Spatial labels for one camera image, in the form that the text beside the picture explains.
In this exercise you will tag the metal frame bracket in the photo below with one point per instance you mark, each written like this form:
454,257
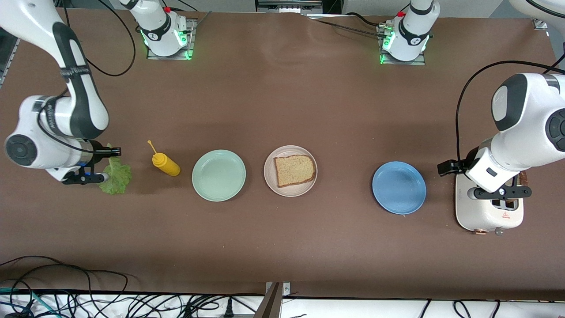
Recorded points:
289,6

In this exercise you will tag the small metal bracket plate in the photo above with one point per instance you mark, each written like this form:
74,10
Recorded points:
286,289

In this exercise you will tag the white toaster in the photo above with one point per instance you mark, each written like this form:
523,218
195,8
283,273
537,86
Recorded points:
485,218

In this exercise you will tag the mint green plate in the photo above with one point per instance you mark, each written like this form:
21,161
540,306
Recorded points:
218,176

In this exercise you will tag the aluminium extrusion bar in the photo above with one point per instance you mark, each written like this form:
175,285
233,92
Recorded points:
270,304

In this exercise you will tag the brown bread slice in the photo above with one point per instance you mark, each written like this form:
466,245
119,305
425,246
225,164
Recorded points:
523,179
295,171

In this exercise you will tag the green lettuce leaf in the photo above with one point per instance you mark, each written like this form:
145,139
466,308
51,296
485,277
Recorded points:
117,179

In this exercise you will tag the beige plate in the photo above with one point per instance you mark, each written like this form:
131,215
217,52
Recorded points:
270,176

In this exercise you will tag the thin metal rod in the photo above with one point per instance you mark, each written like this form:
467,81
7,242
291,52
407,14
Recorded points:
201,21

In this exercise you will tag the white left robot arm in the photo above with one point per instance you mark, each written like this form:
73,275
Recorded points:
529,123

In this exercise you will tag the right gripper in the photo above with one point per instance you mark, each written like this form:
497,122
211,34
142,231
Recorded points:
98,152

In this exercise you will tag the aluminium frame rail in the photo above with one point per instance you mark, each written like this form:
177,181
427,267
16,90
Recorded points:
9,62
539,24

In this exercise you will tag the yellow mustard squeeze bottle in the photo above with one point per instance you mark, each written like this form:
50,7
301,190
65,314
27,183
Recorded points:
167,164

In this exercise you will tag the blue plate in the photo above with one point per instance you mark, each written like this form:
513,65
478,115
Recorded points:
399,187

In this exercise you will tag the black power plug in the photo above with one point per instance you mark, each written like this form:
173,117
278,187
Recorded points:
228,308

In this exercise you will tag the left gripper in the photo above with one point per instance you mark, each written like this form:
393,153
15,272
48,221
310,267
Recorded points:
462,165

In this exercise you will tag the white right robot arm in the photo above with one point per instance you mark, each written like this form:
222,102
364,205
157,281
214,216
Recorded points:
57,150

